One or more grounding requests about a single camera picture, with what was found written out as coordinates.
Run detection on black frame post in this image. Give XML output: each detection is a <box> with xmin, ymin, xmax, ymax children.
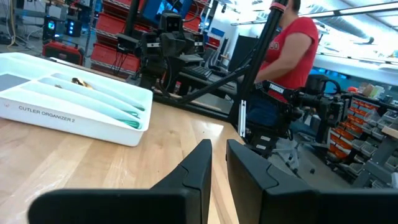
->
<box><xmin>239</xmin><ymin>0</ymin><xmax>289</xmax><ymax>103</ymax></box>

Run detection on gold fork green handle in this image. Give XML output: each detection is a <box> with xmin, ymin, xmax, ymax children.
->
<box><xmin>54</xmin><ymin>83</ymin><xmax>140</xmax><ymax>118</ymax></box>

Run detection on black office chair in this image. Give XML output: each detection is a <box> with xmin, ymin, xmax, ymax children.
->
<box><xmin>306</xmin><ymin>73</ymin><xmax>341</xmax><ymax>94</ymax></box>

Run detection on silver aluminium rail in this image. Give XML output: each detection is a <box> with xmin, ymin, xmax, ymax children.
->
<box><xmin>238</xmin><ymin>99</ymin><xmax>247</xmax><ymax>138</ymax></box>

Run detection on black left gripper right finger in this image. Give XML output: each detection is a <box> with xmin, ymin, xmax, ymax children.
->
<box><xmin>226</xmin><ymin>139</ymin><xmax>398</xmax><ymax>224</ymax></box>

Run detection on gold knife green handle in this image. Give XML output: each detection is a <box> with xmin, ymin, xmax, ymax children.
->
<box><xmin>116</xmin><ymin>119</ymin><xmax>141</xmax><ymax>129</ymax></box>

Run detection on red storage bins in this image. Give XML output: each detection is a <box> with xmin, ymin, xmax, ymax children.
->
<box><xmin>90</xmin><ymin>0</ymin><xmax>203</xmax><ymax>74</ymax></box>

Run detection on black device blue lights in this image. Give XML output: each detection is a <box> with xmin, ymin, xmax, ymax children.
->
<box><xmin>43</xmin><ymin>15</ymin><xmax>83</xmax><ymax>40</ymax></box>

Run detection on silver air duct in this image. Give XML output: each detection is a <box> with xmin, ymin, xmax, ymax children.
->
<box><xmin>307</xmin><ymin>4</ymin><xmax>376</xmax><ymax>44</ymax></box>

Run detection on red toolbox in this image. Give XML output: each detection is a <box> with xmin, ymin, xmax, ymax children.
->
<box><xmin>42</xmin><ymin>40</ymin><xmax>85</xmax><ymax>66</ymax></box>

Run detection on person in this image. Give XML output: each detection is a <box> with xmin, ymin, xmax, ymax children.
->
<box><xmin>248</xmin><ymin>0</ymin><xmax>320</xmax><ymax>125</ymax></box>

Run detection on white cutlery organizer tray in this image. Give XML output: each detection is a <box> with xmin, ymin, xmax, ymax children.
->
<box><xmin>0</xmin><ymin>52</ymin><xmax>154</xmax><ymax>147</ymax></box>

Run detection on black diagonal brace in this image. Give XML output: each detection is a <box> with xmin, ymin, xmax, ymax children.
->
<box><xmin>178</xmin><ymin>67</ymin><xmax>249</xmax><ymax>105</ymax></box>

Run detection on ceiling light strip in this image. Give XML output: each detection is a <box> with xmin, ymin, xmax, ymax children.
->
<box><xmin>231</xmin><ymin>1</ymin><xmax>398</xmax><ymax>27</ymax></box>

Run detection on gold spoon green handle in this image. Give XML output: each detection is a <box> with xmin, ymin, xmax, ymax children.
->
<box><xmin>72</xmin><ymin>77</ymin><xmax>146</xmax><ymax>112</ymax></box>

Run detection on black robot station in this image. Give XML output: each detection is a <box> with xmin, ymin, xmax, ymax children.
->
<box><xmin>116</xmin><ymin>11</ymin><xmax>212</xmax><ymax>91</ymax></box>

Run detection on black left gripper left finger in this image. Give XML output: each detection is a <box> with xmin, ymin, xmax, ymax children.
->
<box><xmin>27</xmin><ymin>139</ymin><xmax>213</xmax><ymax>224</ymax></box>

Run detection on orange parts bins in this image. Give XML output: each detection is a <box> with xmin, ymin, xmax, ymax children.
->
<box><xmin>326</xmin><ymin>96</ymin><xmax>398</xmax><ymax>162</ymax></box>

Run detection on blue monitor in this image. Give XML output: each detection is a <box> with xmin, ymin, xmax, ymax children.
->
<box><xmin>141</xmin><ymin>0</ymin><xmax>193</xmax><ymax>27</ymax></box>

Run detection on black keyboard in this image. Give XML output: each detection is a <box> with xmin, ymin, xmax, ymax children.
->
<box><xmin>188</xmin><ymin>64</ymin><xmax>214</xmax><ymax>80</ymax></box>

